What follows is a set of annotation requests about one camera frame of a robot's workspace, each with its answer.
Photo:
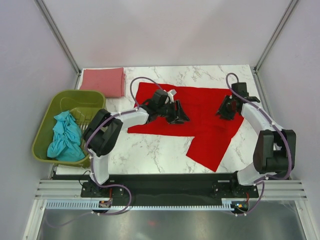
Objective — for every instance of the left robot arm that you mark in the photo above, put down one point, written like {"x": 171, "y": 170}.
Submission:
{"x": 103, "y": 131}

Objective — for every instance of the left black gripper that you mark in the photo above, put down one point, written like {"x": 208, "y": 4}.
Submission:
{"x": 182, "y": 116}

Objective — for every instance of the aluminium frame post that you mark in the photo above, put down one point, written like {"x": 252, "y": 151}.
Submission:
{"x": 275, "y": 35}
{"x": 57, "y": 34}

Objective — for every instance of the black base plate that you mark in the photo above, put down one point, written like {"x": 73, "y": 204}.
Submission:
{"x": 168, "y": 189}

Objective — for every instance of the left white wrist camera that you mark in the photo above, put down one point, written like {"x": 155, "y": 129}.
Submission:
{"x": 171, "y": 93}

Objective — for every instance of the red t shirt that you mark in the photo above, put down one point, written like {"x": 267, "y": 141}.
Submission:
{"x": 211, "y": 134}

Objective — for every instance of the olive green laundry basket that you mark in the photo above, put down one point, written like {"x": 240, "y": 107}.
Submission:
{"x": 83, "y": 106}

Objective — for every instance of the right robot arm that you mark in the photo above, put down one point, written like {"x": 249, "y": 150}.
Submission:
{"x": 274, "y": 153}

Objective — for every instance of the white slotted cable duct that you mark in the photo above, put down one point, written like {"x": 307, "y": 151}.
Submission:
{"x": 76, "y": 204}

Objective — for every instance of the teal t shirt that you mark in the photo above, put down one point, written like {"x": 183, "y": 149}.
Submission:
{"x": 67, "y": 139}

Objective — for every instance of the right aluminium frame post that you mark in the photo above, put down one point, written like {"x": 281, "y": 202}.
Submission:
{"x": 275, "y": 35}

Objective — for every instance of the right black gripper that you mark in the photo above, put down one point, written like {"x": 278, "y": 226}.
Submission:
{"x": 222, "y": 110}

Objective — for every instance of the left aluminium frame post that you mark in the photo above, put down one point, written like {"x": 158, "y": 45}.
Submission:
{"x": 57, "y": 34}

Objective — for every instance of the folded pink t shirt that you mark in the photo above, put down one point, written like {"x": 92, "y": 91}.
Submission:
{"x": 110, "y": 82}

